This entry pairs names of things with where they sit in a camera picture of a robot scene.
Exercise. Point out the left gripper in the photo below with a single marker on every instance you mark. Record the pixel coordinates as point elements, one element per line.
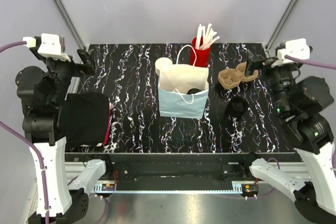
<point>87,66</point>

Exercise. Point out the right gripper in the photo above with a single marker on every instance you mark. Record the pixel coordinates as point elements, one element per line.
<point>266,64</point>

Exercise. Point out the black plastic cup lid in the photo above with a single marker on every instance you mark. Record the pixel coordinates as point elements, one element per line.
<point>193,91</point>

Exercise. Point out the light blue paper bag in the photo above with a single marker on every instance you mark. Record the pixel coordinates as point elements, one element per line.
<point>173,84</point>

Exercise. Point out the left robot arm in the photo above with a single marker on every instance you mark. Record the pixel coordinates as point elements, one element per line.
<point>42,94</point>

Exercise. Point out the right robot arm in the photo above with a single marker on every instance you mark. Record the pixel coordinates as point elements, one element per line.
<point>298,105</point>

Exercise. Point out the stack of black lids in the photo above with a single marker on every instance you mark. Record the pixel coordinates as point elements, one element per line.
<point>237,107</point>

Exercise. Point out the black cloth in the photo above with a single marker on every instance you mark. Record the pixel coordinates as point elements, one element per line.
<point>85,119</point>

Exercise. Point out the red straw holder cup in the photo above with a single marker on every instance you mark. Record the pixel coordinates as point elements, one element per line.
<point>200,57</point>

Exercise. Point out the white wrapped straws bundle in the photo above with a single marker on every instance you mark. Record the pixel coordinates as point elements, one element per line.
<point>205,37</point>

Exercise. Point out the black marble pattern mat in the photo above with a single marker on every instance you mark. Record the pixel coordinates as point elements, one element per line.
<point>126,74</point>

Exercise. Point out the stack of paper cups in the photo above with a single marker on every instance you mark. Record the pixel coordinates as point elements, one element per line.
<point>162,62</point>

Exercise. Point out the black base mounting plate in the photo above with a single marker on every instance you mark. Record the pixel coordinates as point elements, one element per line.
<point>216,166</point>

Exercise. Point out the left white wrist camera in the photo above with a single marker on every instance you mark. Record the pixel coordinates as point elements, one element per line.
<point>47,46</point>

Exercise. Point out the aluminium frame rail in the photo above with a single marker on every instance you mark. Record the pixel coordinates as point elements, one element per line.
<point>109,183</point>

